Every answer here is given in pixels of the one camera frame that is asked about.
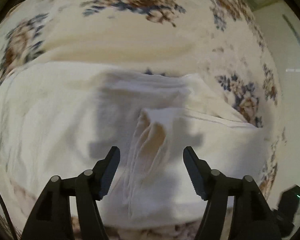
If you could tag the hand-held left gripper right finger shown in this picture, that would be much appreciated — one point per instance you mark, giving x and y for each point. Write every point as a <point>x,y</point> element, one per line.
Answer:
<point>193,175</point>

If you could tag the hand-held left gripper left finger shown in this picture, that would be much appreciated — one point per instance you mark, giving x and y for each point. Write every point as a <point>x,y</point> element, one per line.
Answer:
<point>110,175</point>

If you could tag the white pants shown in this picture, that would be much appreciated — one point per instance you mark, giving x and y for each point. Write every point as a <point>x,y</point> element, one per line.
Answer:
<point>65,120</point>

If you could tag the white headboard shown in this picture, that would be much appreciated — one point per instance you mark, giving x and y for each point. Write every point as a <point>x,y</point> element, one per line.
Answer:
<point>293,85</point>

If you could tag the floral blanket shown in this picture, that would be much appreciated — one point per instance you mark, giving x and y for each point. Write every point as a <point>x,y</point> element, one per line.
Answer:
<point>140,37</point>

